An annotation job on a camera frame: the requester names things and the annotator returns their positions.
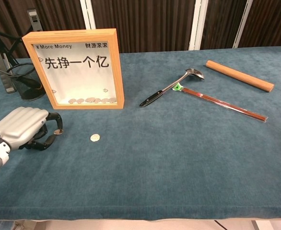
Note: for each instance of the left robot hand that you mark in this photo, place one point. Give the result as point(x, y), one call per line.
point(20, 124)

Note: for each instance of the silver coin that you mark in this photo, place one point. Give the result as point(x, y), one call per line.
point(71, 101)
point(112, 100)
point(92, 99)
point(95, 137)
point(58, 131)
point(79, 100)
point(87, 100)
point(98, 100)
point(104, 100)

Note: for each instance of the black mesh pen cup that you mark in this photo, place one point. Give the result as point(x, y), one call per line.
point(29, 93)

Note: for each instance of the blue table cloth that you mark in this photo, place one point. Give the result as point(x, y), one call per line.
point(143, 167)

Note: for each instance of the packaged red chopsticks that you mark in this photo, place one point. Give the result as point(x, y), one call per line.
point(222, 103)

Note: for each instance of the long wooden block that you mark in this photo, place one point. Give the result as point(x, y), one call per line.
point(238, 76)

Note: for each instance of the wooden frame coin bank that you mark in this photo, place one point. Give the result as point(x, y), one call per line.
point(73, 34)

